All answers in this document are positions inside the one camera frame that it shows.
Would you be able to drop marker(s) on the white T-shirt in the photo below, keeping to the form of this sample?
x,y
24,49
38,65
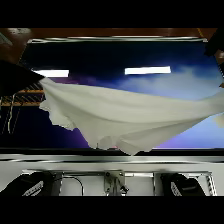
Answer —
x,y
126,113

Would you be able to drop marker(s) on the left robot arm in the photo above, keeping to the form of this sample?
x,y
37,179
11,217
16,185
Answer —
x,y
16,78

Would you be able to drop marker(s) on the silver frame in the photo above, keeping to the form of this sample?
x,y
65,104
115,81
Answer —
x,y
100,163

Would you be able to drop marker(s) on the black garment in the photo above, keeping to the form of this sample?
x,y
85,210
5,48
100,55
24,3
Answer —
x,y
216,41

